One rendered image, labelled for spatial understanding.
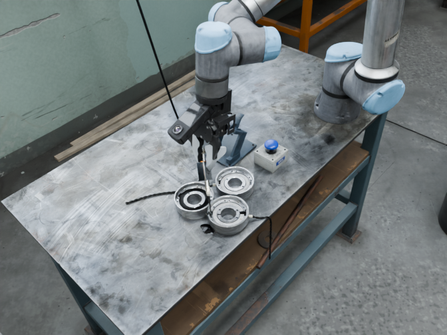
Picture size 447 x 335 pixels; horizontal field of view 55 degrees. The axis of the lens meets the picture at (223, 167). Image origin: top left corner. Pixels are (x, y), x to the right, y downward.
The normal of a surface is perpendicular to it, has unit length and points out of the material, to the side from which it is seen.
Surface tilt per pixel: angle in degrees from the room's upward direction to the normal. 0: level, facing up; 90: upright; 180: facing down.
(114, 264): 0
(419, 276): 0
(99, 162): 0
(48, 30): 90
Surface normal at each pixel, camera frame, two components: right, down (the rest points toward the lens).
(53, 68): 0.72, 0.45
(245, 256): -0.05, -0.72
